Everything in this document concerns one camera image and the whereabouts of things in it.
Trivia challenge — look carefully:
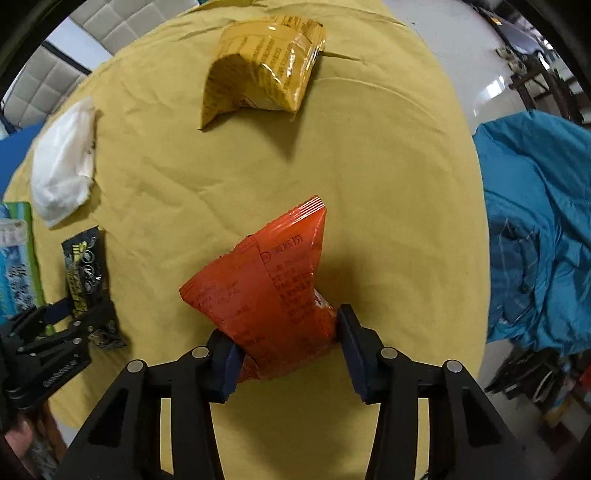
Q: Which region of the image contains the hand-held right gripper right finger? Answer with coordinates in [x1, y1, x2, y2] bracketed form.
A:
[336, 304, 525, 480]

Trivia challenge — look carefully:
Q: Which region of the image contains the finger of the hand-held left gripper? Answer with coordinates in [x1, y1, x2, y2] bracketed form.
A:
[25, 296, 75, 334]
[68, 301, 117, 344]

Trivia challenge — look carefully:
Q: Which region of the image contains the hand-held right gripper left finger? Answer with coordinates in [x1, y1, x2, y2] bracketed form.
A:
[55, 329, 245, 480]

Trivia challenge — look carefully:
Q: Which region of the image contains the black snack packet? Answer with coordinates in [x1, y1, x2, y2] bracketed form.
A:
[61, 226, 128, 352]

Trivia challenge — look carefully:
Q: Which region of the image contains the orange snack packet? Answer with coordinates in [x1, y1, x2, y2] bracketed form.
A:
[179, 196, 341, 382]

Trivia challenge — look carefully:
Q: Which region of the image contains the person's left hand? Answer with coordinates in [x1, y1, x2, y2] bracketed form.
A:
[0, 418, 35, 464]

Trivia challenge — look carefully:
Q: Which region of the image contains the green and blue packet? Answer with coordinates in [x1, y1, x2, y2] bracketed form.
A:
[0, 202, 46, 325]

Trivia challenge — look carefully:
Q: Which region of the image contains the yellow bed sheet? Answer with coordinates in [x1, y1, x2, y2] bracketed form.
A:
[2, 0, 491, 480]

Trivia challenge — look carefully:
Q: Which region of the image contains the white tissue packet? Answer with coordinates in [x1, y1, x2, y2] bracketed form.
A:
[30, 98, 100, 230]

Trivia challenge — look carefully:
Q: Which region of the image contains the blue cloth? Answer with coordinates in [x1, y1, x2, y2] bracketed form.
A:
[0, 124, 43, 195]

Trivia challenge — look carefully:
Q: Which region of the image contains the dark floor clutter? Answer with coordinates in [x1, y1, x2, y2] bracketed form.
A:
[484, 345, 585, 418]

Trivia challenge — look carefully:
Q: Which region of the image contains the blue quilt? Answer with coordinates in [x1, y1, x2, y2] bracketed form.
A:
[472, 110, 591, 357]

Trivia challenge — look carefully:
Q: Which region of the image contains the grey tufted headboard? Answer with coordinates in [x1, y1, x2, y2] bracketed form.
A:
[0, 0, 200, 136]

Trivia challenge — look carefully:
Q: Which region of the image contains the yellow snack packet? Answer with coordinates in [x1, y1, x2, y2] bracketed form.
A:
[199, 16, 328, 132]

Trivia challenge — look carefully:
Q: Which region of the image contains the dark wooden chair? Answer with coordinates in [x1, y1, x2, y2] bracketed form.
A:
[507, 44, 585, 126]

